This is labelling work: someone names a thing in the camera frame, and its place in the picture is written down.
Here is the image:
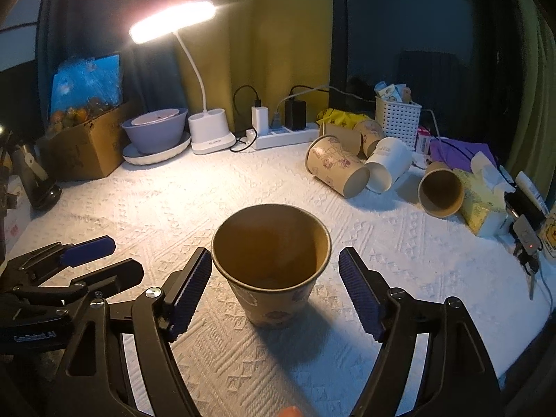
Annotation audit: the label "white paper cup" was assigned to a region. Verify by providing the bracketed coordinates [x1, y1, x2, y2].
[364, 137, 413, 194]

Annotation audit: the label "green curtain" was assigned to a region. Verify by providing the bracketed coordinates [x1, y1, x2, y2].
[504, 0, 556, 185]

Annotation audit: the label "cardboard box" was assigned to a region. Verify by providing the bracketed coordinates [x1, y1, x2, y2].
[36, 101, 140, 182]

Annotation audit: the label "black wallet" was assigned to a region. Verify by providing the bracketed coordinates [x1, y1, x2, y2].
[505, 186, 546, 227]

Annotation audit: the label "white plastic basket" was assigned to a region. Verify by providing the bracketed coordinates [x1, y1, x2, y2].
[374, 95, 422, 151]

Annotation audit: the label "grey cable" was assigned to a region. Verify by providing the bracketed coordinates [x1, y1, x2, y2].
[273, 83, 440, 142]

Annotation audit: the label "white plate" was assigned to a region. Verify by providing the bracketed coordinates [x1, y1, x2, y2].
[122, 132, 192, 166]

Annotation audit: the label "dark blue curtain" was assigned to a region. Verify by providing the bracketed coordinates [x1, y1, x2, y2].
[36, 0, 188, 116]

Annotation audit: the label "white tube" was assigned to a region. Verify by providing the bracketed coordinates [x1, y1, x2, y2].
[516, 171, 549, 214]

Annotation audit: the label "white power strip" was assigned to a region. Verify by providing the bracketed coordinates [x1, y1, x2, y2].
[254, 123, 320, 150]

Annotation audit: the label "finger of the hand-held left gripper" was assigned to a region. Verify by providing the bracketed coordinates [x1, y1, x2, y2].
[12, 258, 145, 309]
[0, 235, 116, 289]

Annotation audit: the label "black power adapter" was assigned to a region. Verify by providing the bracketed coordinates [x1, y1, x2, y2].
[284, 99, 307, 131]

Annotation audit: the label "white textured cloth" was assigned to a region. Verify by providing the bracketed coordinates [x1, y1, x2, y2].
[6, 141, 550, 417]

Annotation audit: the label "yellow curtain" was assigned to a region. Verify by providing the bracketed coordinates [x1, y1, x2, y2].
[173, 0, 336, 136]

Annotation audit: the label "patterned brown paper cup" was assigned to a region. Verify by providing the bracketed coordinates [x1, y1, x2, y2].
[304, 135, 371, 199]
[353, 120, 386, 158]

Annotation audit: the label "blue plastic bag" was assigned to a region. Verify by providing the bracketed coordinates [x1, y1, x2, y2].
[49, 51, 123, 119]

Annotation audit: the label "purple cloth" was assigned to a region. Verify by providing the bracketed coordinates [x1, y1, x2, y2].
[428, 138, 498, 173]

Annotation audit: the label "pile of oranges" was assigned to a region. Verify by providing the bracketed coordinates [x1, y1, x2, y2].
[49, 99, 119, 134]

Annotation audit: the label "yellow printed cup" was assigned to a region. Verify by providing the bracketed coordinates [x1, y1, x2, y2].
[538, 212, 556, 264]

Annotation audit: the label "packets in basket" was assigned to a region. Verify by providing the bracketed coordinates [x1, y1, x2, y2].
[375, 81, 414, 104]

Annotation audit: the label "purple bowl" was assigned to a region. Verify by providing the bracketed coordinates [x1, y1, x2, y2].
[121, 107, 189, 155]

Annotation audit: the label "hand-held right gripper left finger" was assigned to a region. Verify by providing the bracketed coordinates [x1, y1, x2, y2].
[54, 247, 213, 417]

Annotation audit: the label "white charger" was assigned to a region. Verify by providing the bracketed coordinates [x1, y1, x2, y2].
[251, 105, 269, 136]

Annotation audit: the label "yellow tissue pack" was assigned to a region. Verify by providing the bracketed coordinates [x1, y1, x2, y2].
[453, 152, 517, 238]

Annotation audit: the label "yellow plastic packaging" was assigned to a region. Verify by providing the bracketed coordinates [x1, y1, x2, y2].
[315, 108, 371, 130]

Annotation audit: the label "key bunch with fob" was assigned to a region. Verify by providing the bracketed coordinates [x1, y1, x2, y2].
[512, 216, 545, 301]

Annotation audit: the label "plain brown paper cup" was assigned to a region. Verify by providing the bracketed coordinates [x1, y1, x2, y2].
[211, 204, 332, 330]

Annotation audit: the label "black cable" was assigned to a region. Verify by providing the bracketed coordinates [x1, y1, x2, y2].
[229, 85, 263, 154]

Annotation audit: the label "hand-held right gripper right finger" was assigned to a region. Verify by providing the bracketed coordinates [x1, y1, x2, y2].
[338, 247, 507, 417]

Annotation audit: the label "white desk lamp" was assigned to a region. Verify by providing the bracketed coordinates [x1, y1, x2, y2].
[129, 0, 237, 156]

